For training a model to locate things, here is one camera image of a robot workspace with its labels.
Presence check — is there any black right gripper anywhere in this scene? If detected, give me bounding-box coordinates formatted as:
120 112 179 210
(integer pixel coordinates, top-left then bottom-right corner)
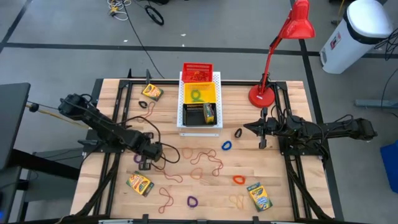
243 108 292 149

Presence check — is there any yellow green crayon box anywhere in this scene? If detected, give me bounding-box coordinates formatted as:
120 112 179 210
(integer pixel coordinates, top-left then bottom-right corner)
202 103 216 124
141 83 164 101

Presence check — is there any black plastic basket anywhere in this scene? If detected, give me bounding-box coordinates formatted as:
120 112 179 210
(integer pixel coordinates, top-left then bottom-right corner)
182 102 218 128

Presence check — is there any yellow plastic basket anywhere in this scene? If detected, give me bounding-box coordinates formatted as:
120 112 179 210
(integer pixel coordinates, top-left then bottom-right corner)
183 82 218 105

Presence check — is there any red plastic basket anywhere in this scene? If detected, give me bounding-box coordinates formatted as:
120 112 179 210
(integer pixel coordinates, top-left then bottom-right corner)
181 62 215 84

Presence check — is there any red desk lamp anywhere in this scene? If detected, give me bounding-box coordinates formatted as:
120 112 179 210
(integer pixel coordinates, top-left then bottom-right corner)
248 0 316 109

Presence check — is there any large yellow red crayon box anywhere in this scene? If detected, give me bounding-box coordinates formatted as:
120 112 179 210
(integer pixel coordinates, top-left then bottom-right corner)
126 170 155 198

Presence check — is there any white perforated metal shelf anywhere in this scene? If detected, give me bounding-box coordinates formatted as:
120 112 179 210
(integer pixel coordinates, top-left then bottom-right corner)
176 71 224 138

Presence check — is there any long red rubber band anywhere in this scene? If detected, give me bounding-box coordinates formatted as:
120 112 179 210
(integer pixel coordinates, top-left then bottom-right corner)
190 149 224 177

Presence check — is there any blue green crayon box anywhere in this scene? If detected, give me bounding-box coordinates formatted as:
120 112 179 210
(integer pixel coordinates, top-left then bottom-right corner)
246 182 274 213

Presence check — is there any white trash can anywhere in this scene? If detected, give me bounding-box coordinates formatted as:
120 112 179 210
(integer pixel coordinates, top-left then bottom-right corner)
319 0 394 75

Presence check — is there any blue plastic bin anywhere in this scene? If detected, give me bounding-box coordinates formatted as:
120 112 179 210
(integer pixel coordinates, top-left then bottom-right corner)
379 138 398 194

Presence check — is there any black side table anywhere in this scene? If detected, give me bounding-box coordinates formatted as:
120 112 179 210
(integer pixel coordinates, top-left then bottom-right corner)
0 82 31 170

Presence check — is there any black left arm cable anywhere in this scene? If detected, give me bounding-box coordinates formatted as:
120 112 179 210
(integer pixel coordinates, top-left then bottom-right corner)
124 114 182 165

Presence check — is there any yellow cord with black ball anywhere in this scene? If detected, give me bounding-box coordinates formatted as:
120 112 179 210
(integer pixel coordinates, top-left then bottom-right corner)
25 102 88 129

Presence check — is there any long black floor cable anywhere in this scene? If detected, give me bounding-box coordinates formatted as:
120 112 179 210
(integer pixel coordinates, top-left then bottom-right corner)
123 0 168 80

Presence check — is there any black coiled floor cable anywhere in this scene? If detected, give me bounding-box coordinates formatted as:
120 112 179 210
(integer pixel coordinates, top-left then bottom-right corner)
144 4 165 27

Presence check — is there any white yellow cable bundle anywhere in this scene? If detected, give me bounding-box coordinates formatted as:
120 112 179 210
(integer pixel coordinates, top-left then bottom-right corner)
107 0 132 22

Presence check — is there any black cable bundle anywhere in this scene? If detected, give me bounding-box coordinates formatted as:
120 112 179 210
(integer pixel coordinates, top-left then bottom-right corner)
374 27 398 62

